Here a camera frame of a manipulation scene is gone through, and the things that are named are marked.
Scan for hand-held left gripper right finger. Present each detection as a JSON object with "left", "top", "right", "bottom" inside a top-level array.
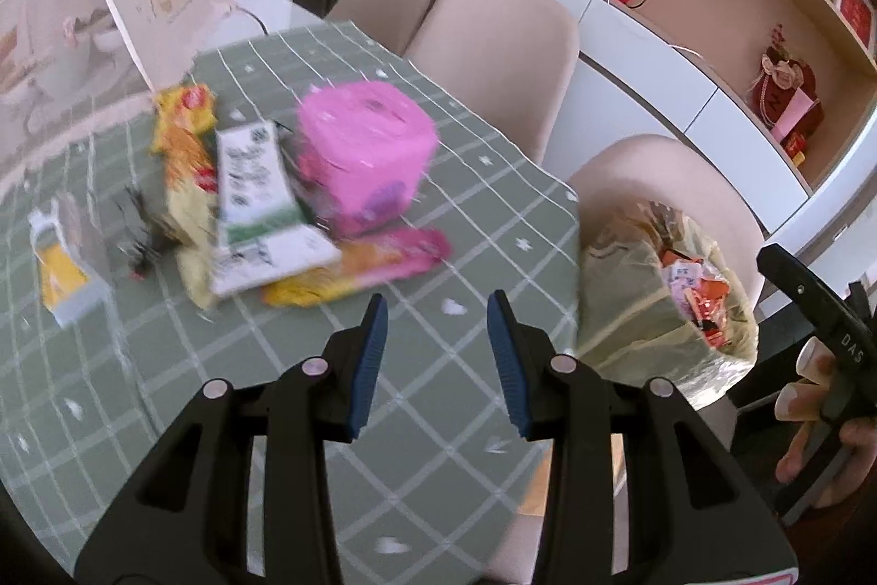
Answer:
[{"left": 485, "top": 290, "right": 799, "bottom": 585}]

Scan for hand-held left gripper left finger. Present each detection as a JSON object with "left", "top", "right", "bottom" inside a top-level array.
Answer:
[{"left": 74, "top": 293, "right": 390, "bottom": 585}]

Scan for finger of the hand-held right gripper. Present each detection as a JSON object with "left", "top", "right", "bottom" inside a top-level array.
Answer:
[{"left": 757, "top": 242, "right": 842, "bottom": 320}]

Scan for pink orange wrapper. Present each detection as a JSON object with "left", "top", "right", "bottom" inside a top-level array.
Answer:
[{"left": 260, "top": 229, "right": 454, "bottom": 306}]

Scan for bin with yellow bag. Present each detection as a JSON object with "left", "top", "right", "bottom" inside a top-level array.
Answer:
[{"left": 574, "top": 200, "right": 760, "bottom": 411}]

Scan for pale yellow wrapper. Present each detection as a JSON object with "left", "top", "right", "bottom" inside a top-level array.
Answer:
[{"left": 174, "top": 215, "right": 230, "bottom": 310}]

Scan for green white carton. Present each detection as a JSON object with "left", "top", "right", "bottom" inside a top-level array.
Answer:
[{"left": 209, "top": 120, "right": 344, "bottom": 297}]

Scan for small black object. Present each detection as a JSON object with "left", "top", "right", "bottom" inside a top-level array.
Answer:
[{"left": 113, "top": 188, "right": 172, "bottom": 281}]

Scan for person's right hand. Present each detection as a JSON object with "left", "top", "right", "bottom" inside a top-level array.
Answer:
[{"left": 774, "top": 337, "right": 877, "bottom": 509}]

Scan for green checked tablecloth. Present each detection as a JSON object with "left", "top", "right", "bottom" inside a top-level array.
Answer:
[{"left": 0, "top": 21, "right": 583, "bottom": 585}]

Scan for yellow seat cushion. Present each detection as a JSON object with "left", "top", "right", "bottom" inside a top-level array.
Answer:
[{"left": 521, "top": 438, "right": 630, "bottom": 507}]

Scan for pink plastic box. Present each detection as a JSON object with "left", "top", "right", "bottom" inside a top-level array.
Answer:
[{"left": 294, "top": 83, "right": 440, "bottom": 236}]

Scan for red framed picture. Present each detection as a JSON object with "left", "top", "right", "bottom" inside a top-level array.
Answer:
[{"left": 832, "top": 0, "right": 877, "bottom": 52}]

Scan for white sideboard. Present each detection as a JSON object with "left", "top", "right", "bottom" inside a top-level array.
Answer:
[{"left": 394, "top": 0, "right": 877, "bottom": 257}]

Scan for mesh food cover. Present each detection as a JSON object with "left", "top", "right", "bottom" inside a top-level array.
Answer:
[{"left": 0, "top": 0, "right": 237, "bottom": 161}]

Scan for yellow white handled box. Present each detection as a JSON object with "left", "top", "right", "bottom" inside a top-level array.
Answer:
[{"left": 27, "top": 200, "right": 116, "bottom": 331}]

